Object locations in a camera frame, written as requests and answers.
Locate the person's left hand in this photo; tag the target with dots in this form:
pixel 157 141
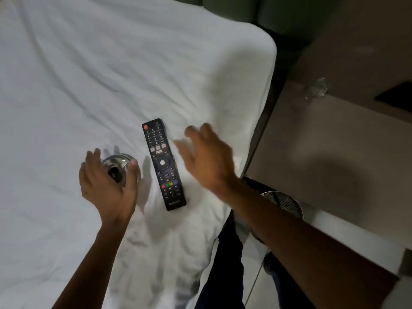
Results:
pixel 107 193

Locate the person's right hand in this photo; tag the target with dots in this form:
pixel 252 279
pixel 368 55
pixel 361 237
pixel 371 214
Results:
pixel 210 160

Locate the person's left thumb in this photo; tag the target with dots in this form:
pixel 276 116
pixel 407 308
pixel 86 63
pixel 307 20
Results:
pixel 132 180

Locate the person's right thumb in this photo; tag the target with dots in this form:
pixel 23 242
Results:
pixel 184 152

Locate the clear drinking glass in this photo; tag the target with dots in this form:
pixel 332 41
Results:
pixel 116 165

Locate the person's left forearm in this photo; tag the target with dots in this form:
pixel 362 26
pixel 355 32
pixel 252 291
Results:
pixel 91 267

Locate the person's right forearm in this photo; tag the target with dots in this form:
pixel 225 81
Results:
pixel 299 247

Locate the black remote control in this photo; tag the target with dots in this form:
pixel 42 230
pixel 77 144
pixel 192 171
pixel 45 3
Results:
pixel 163 164

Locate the white bed sheet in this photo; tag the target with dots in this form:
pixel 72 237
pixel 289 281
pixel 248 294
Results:
pixel 96 77

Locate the round metal waste bin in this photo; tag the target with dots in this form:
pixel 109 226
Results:
pixel 285 201

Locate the person's dark trousers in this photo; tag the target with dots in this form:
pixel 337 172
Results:
pixel 222 270

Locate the brown wooden nightstand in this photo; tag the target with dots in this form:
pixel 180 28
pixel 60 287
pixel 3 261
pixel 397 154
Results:
pixel 328 157

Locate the small clear glass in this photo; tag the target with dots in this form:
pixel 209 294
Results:
pixel 318 87

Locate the black flat object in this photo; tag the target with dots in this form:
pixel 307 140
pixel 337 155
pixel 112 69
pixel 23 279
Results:
pixel 396 97

